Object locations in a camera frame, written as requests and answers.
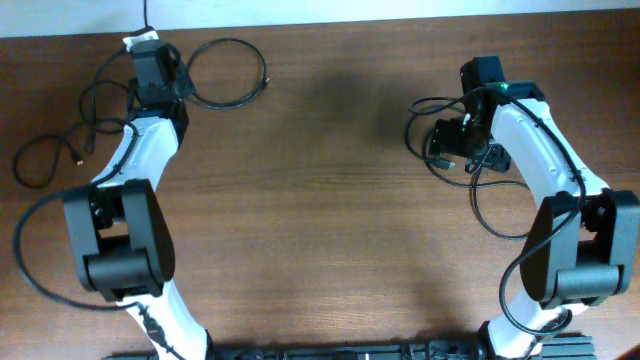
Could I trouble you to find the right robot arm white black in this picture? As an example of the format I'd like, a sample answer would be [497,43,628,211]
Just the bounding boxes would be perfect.
[419,56,639,359]

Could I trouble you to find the thin black USB cable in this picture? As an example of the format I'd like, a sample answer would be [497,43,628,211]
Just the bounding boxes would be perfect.
[142,0,271,110]

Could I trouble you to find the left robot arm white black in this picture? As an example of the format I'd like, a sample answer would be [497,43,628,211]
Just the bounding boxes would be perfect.
[63,26,210,359]

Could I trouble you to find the black micro USB cable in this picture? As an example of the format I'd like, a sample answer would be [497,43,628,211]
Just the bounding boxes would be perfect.
[403,95,531,241]

